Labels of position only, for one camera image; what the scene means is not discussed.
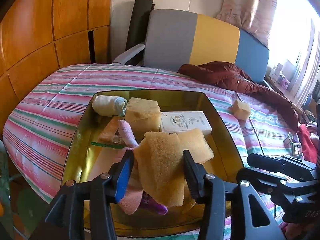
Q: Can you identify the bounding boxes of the pink towel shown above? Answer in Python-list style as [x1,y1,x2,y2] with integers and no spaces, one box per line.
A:
[116,119,145,216]

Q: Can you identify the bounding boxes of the grey chair armrest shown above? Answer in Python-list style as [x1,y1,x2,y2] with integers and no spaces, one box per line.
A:
[112,43,146,66]

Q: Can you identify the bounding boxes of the pink starfish-print cloth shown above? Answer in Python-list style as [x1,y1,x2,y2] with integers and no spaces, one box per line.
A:
[216,0,278,48]

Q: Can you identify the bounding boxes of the dark rolled mat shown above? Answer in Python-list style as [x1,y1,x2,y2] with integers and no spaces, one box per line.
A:
[125,0,156,53]

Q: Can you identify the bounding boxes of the rolled white towel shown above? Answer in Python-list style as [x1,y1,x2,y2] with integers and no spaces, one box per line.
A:
[92,95,128,117]

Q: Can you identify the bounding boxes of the pale pink curtain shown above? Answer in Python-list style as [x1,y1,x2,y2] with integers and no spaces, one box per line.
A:
[292,17,320,107]

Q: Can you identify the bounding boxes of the small yellow sponge cube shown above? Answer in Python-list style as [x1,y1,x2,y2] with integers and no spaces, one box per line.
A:
[230,99,251,121]

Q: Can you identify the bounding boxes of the thin yellow sponge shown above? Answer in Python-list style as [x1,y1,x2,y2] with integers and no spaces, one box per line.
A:
[136,131,198,208]

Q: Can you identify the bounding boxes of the gold tin tray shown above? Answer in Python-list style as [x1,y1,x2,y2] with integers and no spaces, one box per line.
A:
[60,89,245,238]

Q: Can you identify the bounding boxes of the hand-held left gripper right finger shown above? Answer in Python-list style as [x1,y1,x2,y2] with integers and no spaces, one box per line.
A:
[182,150,287,240]

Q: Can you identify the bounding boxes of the purple windowsill box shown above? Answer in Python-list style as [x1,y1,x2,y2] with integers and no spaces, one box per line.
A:
[277,76,291,89]

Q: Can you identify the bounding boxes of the red cloth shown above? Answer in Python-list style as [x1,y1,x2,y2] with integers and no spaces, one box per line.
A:
[296,122,320,161]

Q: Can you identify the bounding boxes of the grey yellow blue chair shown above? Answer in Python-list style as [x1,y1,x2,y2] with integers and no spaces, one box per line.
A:
[141,9,271,83]

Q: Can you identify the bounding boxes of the small printed box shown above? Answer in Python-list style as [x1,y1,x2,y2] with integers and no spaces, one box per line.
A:
[291,142,303,156]
[283,131,295,146]

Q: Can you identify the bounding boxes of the maroon padded jacket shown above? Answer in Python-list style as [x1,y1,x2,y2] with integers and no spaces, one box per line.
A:
[177,61,300,131]

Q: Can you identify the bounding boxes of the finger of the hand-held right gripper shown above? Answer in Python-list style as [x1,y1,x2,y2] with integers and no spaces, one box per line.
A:
[236,167,304,207]
[246,152,317,180]

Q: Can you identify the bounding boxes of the green toothbrush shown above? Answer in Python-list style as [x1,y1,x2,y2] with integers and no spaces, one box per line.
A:
[90,141,126,149]

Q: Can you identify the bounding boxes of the clear-wrapped packet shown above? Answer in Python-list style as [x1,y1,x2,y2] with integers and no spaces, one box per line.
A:
[98,118,126,144]

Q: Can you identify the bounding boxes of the white windowsill box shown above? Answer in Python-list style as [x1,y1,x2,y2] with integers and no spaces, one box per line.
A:
[273,63,285,81]

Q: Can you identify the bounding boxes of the thick yellow sponge block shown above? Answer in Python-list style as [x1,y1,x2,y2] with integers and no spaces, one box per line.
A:
[124,97,161,135]

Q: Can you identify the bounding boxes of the white printed box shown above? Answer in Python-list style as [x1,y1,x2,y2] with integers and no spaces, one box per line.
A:
[159,111,213,136]

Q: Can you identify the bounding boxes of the wooden wardrobe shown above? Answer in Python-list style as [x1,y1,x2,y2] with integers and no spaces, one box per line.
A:
[0,0,112,128]

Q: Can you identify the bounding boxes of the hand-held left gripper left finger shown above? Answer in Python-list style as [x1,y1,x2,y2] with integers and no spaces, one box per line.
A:
[45,149,136,240]

